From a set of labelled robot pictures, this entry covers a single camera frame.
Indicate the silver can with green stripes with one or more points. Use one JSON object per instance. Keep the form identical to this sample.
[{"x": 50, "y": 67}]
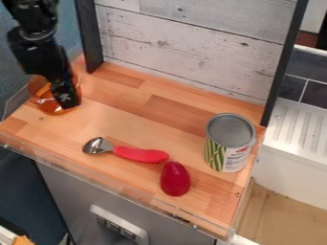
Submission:
[{"x": 228, "y": 146}]

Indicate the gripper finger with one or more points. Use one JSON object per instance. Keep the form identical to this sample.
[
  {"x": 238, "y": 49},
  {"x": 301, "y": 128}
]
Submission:
[{"x": 66, "y": 92}]

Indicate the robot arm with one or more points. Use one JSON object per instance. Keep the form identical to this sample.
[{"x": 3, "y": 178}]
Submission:
[{"x": 32, "y": 14}]

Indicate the orange pot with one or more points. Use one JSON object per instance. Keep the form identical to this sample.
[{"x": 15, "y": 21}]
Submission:
[{"x": 44, "y": 103}]

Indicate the white toy kitchen unit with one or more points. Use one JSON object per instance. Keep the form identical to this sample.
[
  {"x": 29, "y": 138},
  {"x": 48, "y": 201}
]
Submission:
[{"x": 294, "y": 150}]

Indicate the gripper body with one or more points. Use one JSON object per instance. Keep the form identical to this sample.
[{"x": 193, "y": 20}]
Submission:
[{"x": 37, "y": 54}]

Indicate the black post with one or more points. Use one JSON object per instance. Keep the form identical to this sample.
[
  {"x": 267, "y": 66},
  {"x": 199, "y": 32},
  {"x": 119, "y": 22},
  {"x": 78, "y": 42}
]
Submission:
[
  {"x": 89, "y": 35},
  {"x": 283, "y": 63}
]

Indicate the red toy egg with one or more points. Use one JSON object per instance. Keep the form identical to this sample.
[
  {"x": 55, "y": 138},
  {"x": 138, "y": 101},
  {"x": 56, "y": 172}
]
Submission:
[{"x": 174, "y": 178}]

